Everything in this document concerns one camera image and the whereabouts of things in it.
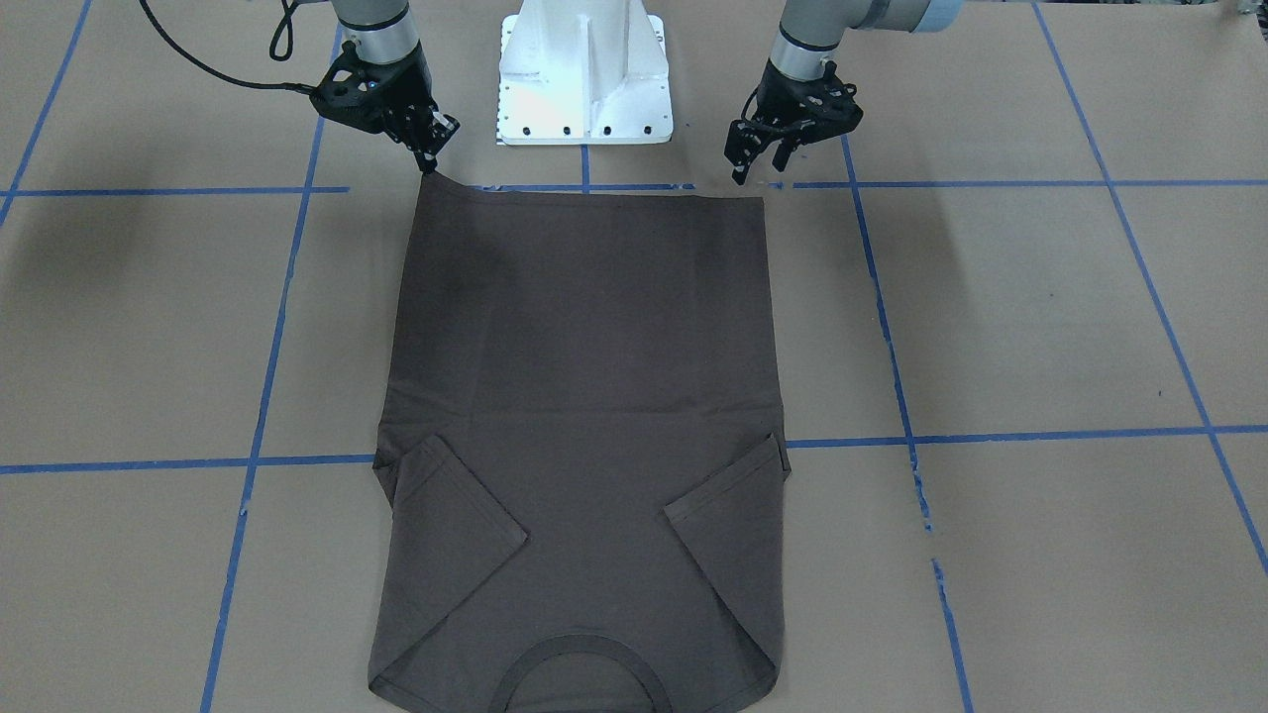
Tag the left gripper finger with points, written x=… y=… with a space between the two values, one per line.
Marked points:
x=785 y=150

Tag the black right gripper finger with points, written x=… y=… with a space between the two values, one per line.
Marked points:
x=432 y=135

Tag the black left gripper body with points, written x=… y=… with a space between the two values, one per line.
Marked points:
x=790 y=96

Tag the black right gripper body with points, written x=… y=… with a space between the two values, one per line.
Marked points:
x=407 y=91

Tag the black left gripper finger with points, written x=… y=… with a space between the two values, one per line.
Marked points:
x=744 y=143

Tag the brown t-shirt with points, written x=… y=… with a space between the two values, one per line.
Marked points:
x=582 y=444

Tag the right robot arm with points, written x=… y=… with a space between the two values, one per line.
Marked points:
x=383 y=31

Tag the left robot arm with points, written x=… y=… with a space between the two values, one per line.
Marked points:
x=811 y=31

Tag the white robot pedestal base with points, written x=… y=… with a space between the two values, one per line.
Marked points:
x=583 y=73

